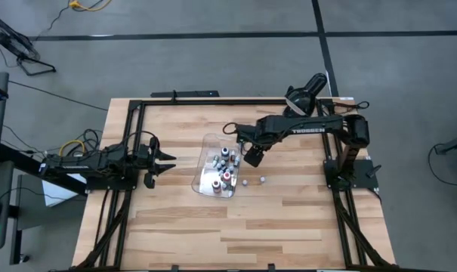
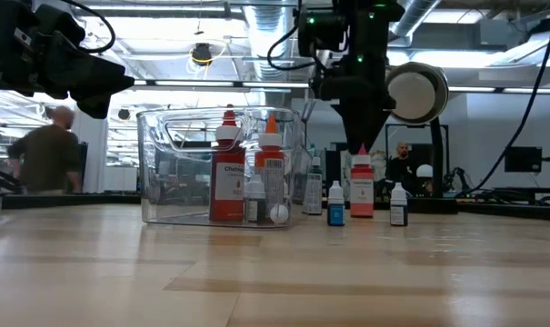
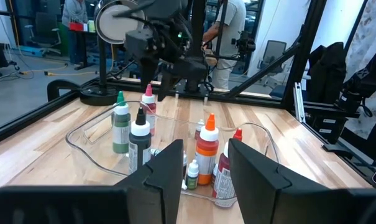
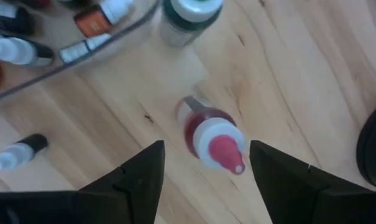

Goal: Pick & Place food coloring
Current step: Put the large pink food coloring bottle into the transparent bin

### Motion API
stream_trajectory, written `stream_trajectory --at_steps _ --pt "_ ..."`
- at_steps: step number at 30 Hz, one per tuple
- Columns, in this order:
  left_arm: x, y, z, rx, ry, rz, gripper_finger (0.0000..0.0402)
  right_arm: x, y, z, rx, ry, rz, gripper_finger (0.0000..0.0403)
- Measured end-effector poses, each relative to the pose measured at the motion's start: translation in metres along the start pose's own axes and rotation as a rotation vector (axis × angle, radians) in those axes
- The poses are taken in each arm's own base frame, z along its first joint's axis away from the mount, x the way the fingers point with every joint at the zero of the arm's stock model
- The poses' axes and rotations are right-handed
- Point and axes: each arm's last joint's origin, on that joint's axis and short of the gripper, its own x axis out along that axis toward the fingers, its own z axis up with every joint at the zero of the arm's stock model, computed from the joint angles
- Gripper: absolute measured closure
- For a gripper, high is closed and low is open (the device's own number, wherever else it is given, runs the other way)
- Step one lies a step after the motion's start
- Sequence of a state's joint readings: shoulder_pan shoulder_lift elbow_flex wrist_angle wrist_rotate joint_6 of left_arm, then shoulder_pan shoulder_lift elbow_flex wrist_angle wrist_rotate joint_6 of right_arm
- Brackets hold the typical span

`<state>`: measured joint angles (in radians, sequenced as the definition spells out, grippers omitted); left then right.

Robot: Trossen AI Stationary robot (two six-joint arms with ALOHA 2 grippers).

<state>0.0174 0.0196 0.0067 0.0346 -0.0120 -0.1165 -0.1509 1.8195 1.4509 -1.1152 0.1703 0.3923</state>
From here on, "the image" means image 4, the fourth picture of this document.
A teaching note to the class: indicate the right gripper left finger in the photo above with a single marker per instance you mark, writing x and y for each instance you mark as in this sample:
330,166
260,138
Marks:
138,193

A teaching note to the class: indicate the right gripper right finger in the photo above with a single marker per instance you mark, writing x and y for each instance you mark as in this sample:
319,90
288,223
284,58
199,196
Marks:
284,193

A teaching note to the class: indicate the small orange dropper bottle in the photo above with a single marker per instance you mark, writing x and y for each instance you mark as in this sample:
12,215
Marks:
91,21

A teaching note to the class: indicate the clear plastic storage bin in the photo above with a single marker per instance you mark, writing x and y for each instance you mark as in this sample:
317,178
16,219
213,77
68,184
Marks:
51,18

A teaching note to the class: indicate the tall green food coloring bottle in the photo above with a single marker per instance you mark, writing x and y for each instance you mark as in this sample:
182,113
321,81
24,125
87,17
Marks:
187,21

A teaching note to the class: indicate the black desk lamp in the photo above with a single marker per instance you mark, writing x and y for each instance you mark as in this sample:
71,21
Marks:
375,146

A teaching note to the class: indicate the small black dropper bottle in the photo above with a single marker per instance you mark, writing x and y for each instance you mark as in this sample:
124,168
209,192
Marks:
26,147

